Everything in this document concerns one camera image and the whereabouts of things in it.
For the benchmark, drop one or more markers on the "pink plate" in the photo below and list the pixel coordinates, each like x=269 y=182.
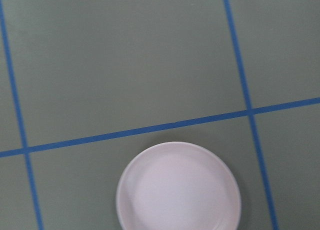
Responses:
x=178 y=186

